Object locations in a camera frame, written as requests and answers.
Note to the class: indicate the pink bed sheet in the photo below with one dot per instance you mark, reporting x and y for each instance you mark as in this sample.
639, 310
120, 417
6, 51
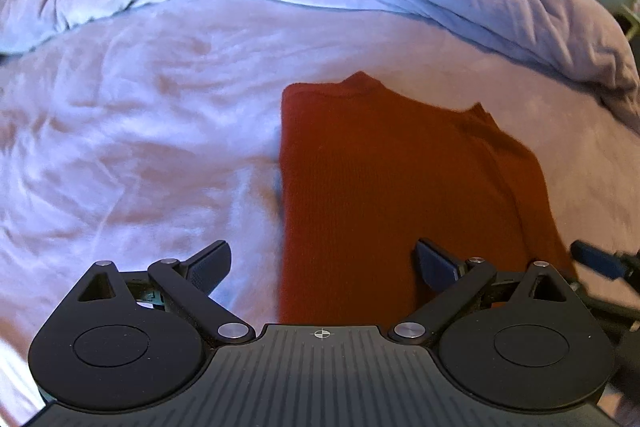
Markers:
157, 131

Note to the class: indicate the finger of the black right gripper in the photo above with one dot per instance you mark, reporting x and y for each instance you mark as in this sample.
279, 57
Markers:
611, 265

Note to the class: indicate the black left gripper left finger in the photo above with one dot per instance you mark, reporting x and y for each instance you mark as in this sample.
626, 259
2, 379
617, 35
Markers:
120, 341

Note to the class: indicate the red knit sweater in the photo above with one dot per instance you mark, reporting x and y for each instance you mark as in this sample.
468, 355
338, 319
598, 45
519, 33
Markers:
367, 173

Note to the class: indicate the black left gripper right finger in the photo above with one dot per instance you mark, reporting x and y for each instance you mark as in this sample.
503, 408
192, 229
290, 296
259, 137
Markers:
521, 341

